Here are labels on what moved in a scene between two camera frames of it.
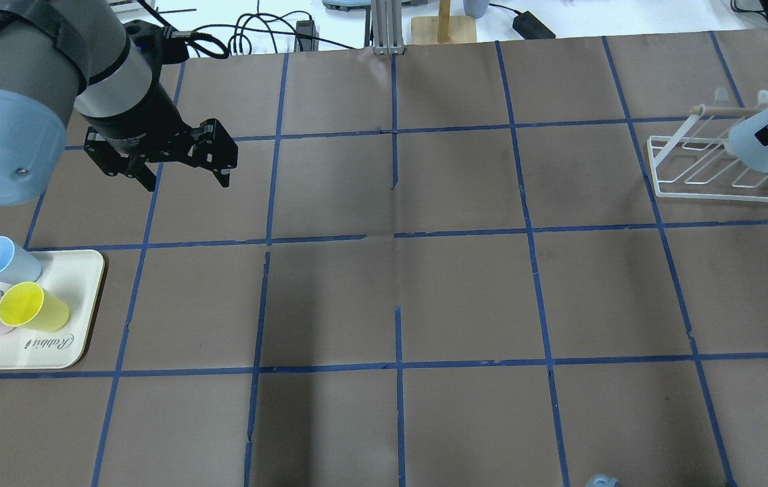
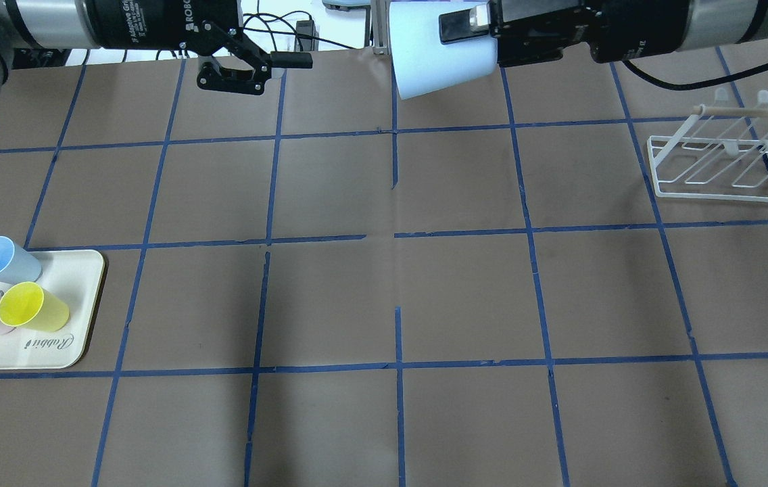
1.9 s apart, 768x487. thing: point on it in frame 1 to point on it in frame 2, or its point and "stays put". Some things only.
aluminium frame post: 387,25 stays put
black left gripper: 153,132 to 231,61
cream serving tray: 74,278 stays put
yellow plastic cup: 28,304 stays put
